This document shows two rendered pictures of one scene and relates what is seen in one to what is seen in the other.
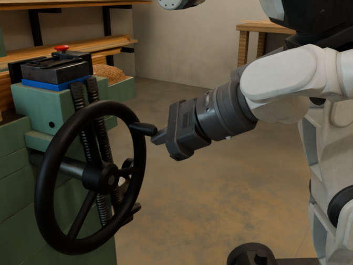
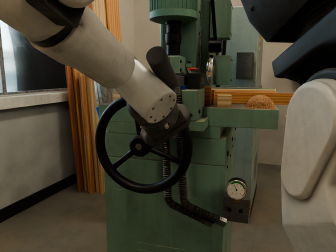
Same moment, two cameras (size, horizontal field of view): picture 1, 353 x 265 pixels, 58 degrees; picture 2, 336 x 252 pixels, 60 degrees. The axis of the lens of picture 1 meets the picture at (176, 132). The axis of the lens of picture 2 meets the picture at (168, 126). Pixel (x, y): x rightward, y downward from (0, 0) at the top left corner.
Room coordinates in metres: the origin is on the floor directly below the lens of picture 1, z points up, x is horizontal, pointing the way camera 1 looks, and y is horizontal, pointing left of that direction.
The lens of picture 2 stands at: (0.43, -0.65, 1.01)
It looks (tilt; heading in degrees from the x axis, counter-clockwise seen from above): 10 degrees down; 78
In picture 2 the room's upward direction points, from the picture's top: straight up
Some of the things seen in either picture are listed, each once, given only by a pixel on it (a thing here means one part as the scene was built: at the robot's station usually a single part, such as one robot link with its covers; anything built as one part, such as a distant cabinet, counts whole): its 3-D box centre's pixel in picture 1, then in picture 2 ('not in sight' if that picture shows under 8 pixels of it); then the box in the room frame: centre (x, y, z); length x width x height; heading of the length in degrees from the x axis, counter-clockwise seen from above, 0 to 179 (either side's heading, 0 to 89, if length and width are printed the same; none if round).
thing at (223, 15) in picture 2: not in sight; (221, 20); (0.91, 0.56, 1.23); 0.09 x 0.08 x 0.15; 62
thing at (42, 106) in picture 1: (63, 101); (179, 103); (0.65, 0.24, 0.91); 0.15 x 0.14 x 0.09; 152
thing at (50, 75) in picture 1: (61, 67); (180, 79); (0.65, 0.23, 0.99); 0.13 x 0.11 x 0.06; 152
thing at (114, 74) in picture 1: (101, 71); (260, 100); (0.92, 0.22, 0.92); 0.14 x 0.09 x 0.04; 62
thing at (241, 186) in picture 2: (130, 171); (236, 190); (0.81, 0.13, 0.65); 0.06 x 0.04 x 0.08; 152
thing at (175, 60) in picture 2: not in sight; (175, 68); (0.69, 0.46, 1.03); 0.14 x 0.07 x 0.09; 62
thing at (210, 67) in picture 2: not in sight; (211, 70); (0.85, 0.50, 1.02); 0.12 x 0.03 x 0.12; 62
